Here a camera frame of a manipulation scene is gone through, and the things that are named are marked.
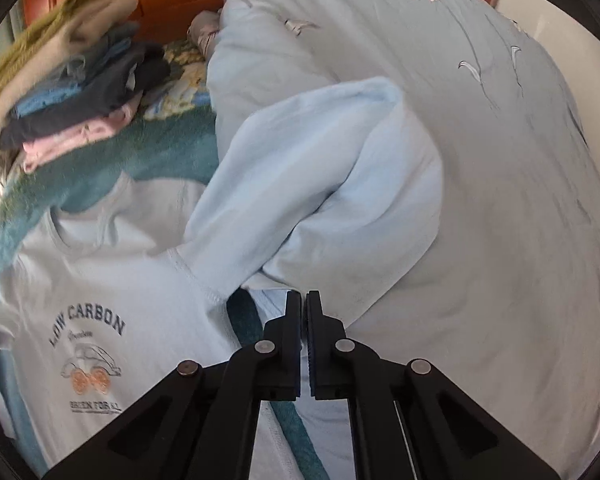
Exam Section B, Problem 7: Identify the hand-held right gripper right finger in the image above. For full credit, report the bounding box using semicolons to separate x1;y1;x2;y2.
306;290;563;480

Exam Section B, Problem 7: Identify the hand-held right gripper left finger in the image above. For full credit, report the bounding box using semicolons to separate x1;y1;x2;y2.
41;290;302;480

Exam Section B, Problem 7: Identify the light blue printed t-shirt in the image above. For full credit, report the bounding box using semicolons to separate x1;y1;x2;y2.
0;77;443;480

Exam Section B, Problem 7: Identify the stack of folded clothes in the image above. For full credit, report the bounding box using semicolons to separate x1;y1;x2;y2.
0;0;171;176

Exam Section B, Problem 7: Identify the floral light blue duvet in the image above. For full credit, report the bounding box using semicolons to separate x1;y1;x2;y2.
206;0;600;480

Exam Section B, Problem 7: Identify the grey floral pillow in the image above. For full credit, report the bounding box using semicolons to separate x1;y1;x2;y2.
186;10;223;58

